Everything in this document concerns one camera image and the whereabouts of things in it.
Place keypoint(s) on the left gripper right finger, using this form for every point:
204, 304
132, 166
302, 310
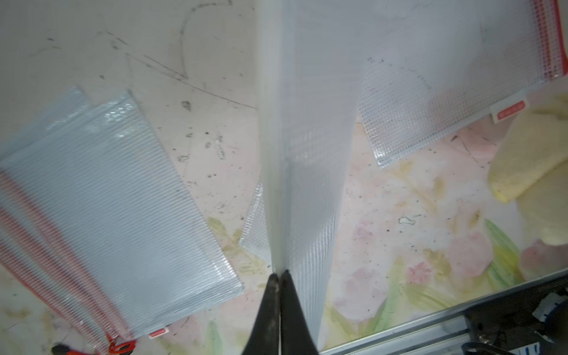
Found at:
295, 338

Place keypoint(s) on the mesh document bag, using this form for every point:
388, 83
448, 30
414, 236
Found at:
35, 251
103, 177
310, 59
438, 66

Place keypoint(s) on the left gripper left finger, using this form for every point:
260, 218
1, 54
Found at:
265, 335

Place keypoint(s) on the aluminium mounting rail frame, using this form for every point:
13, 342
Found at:
441, 333

